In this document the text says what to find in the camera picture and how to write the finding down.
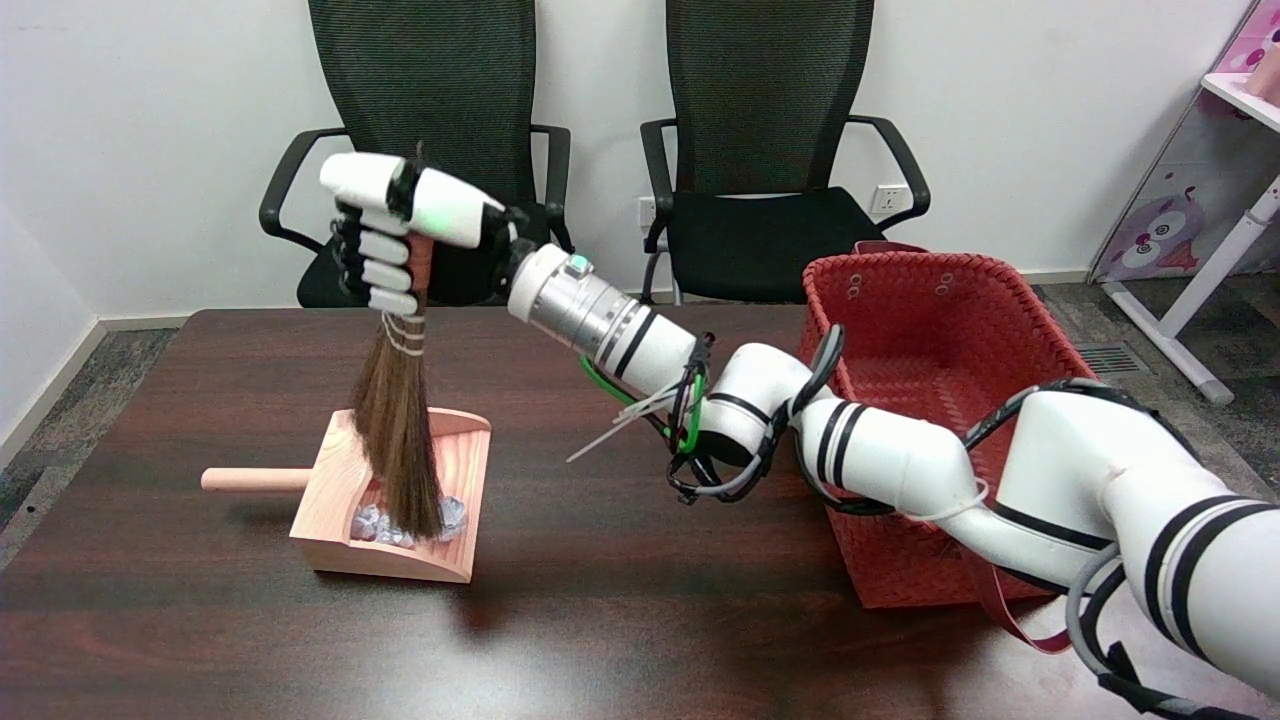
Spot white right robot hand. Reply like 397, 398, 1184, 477
320, 150, 531, 316

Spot brown straw hand broom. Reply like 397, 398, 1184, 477
350, 143, 446, 541

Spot wooden dustpan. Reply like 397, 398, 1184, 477
200, 405, 493, 585

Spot black mesh office chair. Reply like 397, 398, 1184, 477
259, 0, 579, 309
640, 0, 931, 306

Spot red woven basket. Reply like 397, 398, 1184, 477
797, 240, 1111, 656

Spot floor vent grille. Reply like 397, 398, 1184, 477
1075, 343, 1141, 376

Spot pink cartoon kids shelf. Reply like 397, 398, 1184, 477
1088, 0, 1280, 283

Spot white desk leg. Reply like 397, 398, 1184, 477
1103, 175, 1280, 406

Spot pink cup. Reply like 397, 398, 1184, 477
1245, 45, 1280, 101

